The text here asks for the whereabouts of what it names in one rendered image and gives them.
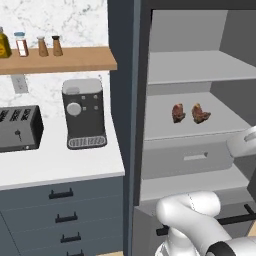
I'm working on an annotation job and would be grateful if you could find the dark blue cabinet side panel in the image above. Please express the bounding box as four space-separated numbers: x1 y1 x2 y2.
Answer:
107 0 142 256

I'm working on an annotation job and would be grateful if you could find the black coffee machine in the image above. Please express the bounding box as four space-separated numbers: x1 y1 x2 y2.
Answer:
61 78 108 151

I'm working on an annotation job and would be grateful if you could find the grey fridge drawer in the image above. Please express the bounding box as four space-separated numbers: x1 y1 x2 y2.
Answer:
141 141 235 181

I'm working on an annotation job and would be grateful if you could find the blue-grey drawer front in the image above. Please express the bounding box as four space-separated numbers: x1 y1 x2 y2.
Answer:
1 197 125 236
7 220 125 252
13 240 125 256
0 175 125 213

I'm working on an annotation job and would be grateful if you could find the grey fridge shelf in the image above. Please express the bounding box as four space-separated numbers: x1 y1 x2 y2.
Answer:
144 91 252 141
139 165 252 202
147 49 256 85

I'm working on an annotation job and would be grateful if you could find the grey freezer drawer front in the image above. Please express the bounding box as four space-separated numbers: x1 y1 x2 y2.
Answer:
132 199 256 256

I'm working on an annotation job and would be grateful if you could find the brown shaker with black cap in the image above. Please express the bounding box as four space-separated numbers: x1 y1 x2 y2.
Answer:
51 34 64 57

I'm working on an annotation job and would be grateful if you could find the black toaster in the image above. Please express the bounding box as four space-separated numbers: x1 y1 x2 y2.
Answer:
0 104 45 154

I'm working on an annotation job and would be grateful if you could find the open grey fridge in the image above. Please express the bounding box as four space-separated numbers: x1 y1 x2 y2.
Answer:
133 0 256 256

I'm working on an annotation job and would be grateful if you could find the brown shaker with grey cap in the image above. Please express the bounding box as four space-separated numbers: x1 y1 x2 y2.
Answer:
36 35 50 58

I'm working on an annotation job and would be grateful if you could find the spice jar with blue lid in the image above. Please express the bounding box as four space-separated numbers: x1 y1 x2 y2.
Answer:
13 31 30 58

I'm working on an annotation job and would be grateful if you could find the yellow oil bottle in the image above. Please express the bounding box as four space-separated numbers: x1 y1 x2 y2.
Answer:
0 26 13 60

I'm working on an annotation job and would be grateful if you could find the grey fridge drawer handle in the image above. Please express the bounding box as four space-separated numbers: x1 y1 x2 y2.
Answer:
183 152 210 162

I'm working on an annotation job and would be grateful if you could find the wooden wall shelf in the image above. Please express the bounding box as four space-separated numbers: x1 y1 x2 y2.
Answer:
0 46 119 76

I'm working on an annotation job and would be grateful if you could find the white wall outlet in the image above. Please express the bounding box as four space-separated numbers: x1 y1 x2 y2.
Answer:
10 74 30 95

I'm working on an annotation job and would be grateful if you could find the black freezer drawer handle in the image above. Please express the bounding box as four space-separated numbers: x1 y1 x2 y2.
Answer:
155 203 256 237

